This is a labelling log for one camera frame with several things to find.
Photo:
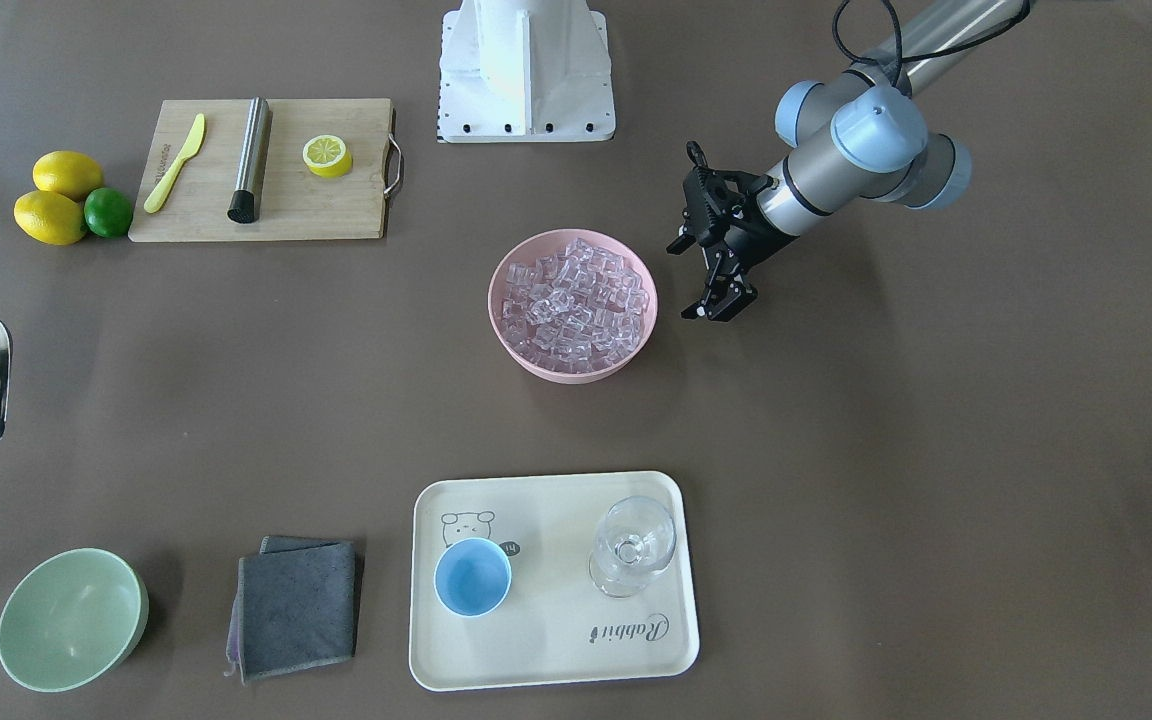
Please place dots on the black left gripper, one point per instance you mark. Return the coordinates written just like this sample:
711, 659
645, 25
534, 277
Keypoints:
754, 237

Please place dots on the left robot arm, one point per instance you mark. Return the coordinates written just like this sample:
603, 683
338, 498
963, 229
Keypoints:
860, 136

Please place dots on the clear ice cubes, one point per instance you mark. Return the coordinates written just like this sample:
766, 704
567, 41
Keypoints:
574, 305

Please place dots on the light blue cup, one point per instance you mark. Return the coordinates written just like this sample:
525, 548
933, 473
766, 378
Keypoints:
473, 577

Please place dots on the yellow lemon lower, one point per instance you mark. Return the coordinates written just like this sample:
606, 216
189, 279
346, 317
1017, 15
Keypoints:
49, 217

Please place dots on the yellow lemon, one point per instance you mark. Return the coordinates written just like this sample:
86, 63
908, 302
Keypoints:
73, 174
49, 217

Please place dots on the yellow lemon upper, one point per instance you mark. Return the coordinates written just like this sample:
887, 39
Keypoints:
73, 174

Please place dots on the pink bowl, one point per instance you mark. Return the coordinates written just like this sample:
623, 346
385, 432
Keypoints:
576, 372

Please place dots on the green lime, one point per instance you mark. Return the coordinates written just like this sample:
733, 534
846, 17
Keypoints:
108, 212

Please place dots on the yellow plastic knife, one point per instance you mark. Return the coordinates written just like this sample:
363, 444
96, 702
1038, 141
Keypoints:
162, 190

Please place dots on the clear wine glass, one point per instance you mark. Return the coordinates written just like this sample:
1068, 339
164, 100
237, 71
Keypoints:
634, 543

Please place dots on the steel muddler black tip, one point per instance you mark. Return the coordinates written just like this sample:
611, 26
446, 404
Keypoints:
245, 202

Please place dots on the bamboo cutting board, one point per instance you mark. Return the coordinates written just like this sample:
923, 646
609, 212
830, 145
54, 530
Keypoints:
295, 204

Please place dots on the half lemon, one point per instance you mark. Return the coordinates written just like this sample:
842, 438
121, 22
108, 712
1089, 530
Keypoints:
327, 156

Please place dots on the cream rabbit tray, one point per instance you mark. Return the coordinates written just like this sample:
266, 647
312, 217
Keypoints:
554, 626

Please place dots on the green bowl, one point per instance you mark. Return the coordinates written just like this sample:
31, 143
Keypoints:
72, 619

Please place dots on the grey folded cloth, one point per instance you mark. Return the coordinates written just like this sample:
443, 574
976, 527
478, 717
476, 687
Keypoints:
295, 607

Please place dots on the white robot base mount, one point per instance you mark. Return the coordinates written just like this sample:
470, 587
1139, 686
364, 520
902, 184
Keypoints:
525, 72

